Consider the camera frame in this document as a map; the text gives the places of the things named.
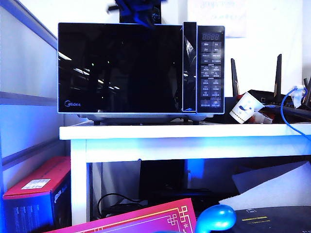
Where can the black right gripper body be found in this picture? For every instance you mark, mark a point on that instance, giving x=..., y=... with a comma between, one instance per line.
x=131, y=7

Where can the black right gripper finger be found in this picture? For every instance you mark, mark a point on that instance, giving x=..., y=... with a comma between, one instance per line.
x=150, y=21

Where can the black glass microwave door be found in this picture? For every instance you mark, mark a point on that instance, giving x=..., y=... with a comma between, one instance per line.
x=121, y=72

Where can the black Midea microwave oven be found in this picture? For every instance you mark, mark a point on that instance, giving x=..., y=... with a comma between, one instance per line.
x=210, y=60

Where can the pink gold-pattern gift box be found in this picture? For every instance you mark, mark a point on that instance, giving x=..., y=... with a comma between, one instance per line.
x=132, y=221

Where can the black gold-print box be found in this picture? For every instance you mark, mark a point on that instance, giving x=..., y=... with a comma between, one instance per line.
x=279, y=223

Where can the white paper sheet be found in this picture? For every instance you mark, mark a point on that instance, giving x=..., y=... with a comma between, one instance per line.
x=218, y=24

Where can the white table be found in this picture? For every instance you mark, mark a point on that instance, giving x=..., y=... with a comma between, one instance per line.
x=170, y=133

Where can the white office partition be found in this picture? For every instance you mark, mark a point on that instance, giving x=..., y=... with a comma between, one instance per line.
x=29, y=72

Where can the white blue-print paper cup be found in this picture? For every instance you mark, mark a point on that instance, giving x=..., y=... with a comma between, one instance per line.
x=244, y=108

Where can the black router with antennas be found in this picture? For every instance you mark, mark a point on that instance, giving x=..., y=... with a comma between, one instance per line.
x=271, y=94

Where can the red white small packet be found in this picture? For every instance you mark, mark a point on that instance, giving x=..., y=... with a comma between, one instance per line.
x=262, y=118

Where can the black computer case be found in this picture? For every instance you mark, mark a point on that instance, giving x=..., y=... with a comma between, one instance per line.
x=161, y=174

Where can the white tape tag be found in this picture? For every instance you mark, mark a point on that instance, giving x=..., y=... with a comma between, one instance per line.
x=298, y=95

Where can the black power adapter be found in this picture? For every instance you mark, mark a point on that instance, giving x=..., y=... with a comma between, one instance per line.
x=125, y=210

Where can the white foam sheet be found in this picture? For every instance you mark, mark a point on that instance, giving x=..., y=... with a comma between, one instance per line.
x=278, y=194
x=261, y=177

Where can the glossy blue round object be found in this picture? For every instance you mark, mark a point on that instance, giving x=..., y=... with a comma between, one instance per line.
x=215, y=218

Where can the red and blue carton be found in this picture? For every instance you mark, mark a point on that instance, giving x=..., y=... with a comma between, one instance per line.
x=28, y=208

